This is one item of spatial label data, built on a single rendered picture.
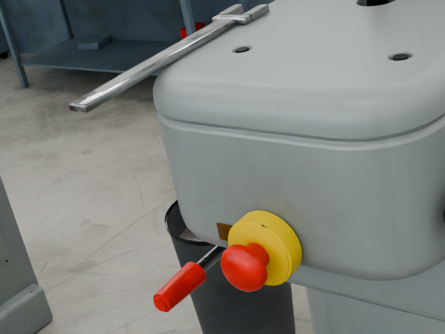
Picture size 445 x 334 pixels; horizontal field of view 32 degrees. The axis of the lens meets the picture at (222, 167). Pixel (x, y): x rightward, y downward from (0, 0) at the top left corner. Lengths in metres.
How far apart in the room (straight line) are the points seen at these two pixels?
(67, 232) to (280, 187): 3.97
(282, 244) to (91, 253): 3.69
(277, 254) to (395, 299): 0.17
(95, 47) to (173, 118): 6.37
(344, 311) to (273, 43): 0.30
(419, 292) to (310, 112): 0.23
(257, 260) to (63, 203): 4.31
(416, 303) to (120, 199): 4.07
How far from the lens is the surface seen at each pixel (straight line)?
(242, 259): 0.59
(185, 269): 0.71
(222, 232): 0.66
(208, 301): 3.07
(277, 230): 0.60
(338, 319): 0.84
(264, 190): 0.61
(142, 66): 0.66
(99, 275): 4.06
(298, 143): 0.57
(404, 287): 0.72
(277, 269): 0.62
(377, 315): 0.81
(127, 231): 4.37
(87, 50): 7.06
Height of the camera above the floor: 2.09
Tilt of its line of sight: 26 degrees down
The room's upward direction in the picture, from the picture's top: 12 degrees counter-clockwise
